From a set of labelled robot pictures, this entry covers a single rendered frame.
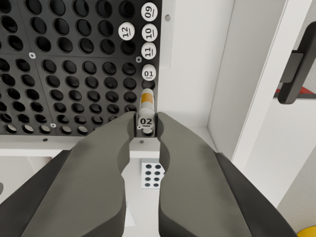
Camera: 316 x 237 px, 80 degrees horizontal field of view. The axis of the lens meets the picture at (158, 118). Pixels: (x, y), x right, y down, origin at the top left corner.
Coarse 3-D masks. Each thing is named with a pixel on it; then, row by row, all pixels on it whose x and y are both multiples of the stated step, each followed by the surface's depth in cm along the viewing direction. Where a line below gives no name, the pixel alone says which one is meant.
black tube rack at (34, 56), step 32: (0, 0) 17; (32, 0) 17; (64, 0) 14; (96, 0) 15; (128, 0) 15; (0, 32) 16; (32, 32) 16; (64, 32) 18; (96, 32) 16; (0, 64) 20; (32, 64) 17; (64, 64) 18; (96, 64) 17; (128, 64) 20; (0, 96) 19; (32, 96) 19; (64, 96) 19; (96, 96) 22; (128, 96) 23; (0, 128) 21; (32, 128) 21
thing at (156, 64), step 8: (144, 0) 15; (152, 0) 15; (160, 0) 15; (160, 8) 15; (160, 16) 15; (144, 24) 16; (160, 24) 16; (160, 32) 16; (144, 40) 16; (144, 64) 17; (152, 64) 17; (144, 88) 19; (152, 88) 19; (152, 128) 21; (144, 136) 22; (152, 136) 22
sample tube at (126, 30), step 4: (124, 24) 14; (128, 24) 14; (132, 24) 15; (120, 28) 15; (124, 28) 15; (128, 28) 15; (132, 28) 15; (120, 32) 15; (124, 32) 15; (128, 32) 15; (132, 32) 15; (120, 36) 15; (124, 36) 15; (128, 36) 15; (132, 36) 15
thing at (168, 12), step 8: (168, 0) 19; (168, 8) 19; (168, 16) 20; (168, 24) 20; (168, 32) 21; (160, 40) 21; (168, 40) 21; (160, 48) 22; (168, 48) 22; (160, 56) 22; (168, 56) 22; (160, 64) 23; (168, 64) 23
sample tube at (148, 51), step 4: (144, 44) 16; (148, 44) 15; (152, 44) 16; (144, 48) 15; (148, 48) 15; (152, 48) 15; (144, 52) 16; (148, 52) 16; (152, 52) 16; (144, 56) 16; (148, 56) 16; (152, 56) 16
